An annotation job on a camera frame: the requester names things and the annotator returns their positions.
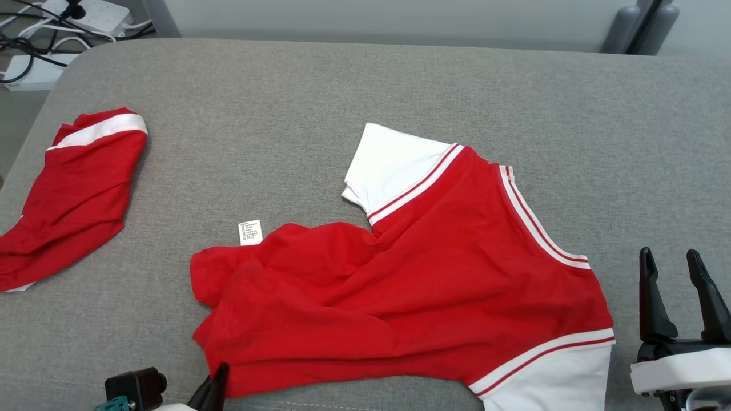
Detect white floor cable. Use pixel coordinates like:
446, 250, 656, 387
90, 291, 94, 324
17, 17, 154, 42

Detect red white shorts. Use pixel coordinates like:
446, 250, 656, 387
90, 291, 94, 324
0, 107, 148, 293

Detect red white T-shirt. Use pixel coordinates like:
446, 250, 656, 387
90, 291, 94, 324
190, 123, 616, 411

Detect white power strip with cables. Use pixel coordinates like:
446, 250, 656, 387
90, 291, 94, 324
0, 0, 115, 84

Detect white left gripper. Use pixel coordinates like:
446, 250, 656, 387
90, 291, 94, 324
151, 362, 230, 411

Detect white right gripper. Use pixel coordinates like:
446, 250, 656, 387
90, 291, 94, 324
630, 247, 731, 411

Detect grey vertical frame post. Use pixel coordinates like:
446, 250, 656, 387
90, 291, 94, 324
600, 0, 680, 56

